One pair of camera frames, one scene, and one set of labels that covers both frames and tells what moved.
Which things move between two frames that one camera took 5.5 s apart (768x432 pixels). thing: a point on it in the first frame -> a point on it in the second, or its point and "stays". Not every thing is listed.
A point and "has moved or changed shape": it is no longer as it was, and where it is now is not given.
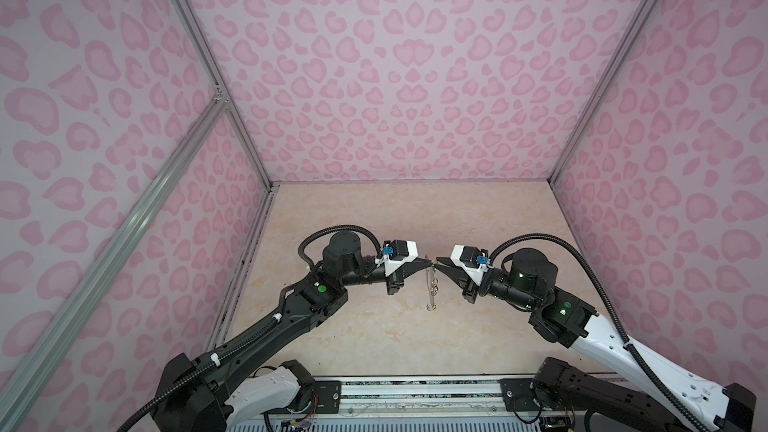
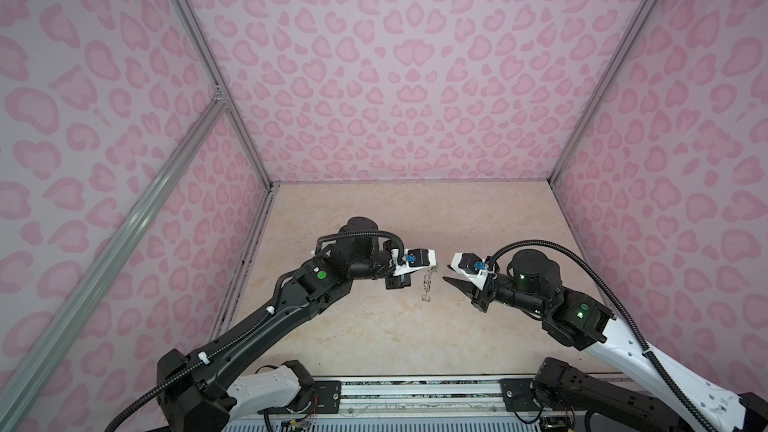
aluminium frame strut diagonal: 84,283 stays
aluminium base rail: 410,403 stays
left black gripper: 394,282 stays
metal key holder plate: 431,288 has moved or changed shape
